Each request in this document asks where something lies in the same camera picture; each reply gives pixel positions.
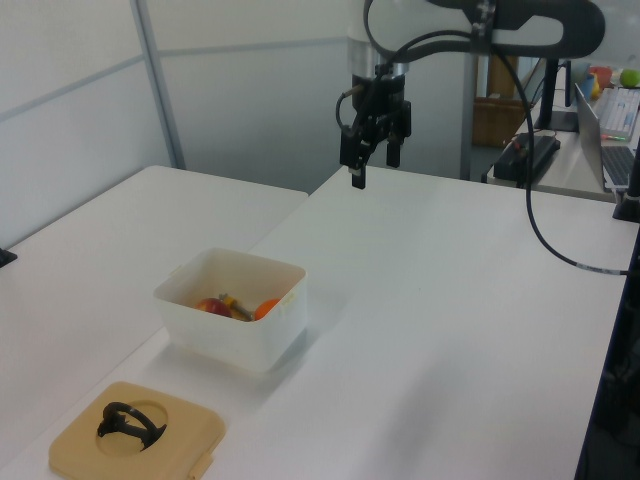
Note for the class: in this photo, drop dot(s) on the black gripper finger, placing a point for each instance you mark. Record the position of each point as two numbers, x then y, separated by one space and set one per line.
395 150
357 150

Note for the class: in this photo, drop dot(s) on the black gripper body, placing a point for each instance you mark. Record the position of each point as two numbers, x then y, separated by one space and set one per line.
380 100

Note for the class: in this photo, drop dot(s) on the orange toy fruit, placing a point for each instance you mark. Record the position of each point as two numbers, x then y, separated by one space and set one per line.
265 309

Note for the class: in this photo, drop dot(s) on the red toy apple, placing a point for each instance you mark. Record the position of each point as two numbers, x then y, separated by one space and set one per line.
212 306

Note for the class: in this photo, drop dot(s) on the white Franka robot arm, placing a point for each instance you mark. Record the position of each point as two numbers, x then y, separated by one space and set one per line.
580 25

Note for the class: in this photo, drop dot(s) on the white plastic container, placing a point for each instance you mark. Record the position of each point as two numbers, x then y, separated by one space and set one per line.
225 345

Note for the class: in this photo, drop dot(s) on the brown woven box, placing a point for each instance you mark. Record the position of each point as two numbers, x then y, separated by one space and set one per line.
492 122

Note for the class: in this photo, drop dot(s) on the black monitor stand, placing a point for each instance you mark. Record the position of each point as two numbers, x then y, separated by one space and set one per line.
550 90

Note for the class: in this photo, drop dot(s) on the grey office desk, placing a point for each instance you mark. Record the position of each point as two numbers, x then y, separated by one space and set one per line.
575 170

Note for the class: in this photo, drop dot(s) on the grey laptop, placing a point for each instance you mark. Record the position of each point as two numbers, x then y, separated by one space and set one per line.
590 135

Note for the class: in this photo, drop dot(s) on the yellow and grey toy tool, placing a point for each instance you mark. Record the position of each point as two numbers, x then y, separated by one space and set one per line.
231 301

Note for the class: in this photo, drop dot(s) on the orange cup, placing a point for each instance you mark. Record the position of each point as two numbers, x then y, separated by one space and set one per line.
601 77

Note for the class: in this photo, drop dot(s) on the green apple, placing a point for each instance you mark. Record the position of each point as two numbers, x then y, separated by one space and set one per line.
630 77

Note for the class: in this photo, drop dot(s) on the tan plastic lid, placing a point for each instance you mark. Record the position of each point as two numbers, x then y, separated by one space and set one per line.
75 450

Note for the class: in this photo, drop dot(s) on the grey partition post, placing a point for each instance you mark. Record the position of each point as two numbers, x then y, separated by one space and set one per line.
160 100

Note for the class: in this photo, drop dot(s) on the black metal frame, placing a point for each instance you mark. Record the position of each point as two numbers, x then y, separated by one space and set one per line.
620 400

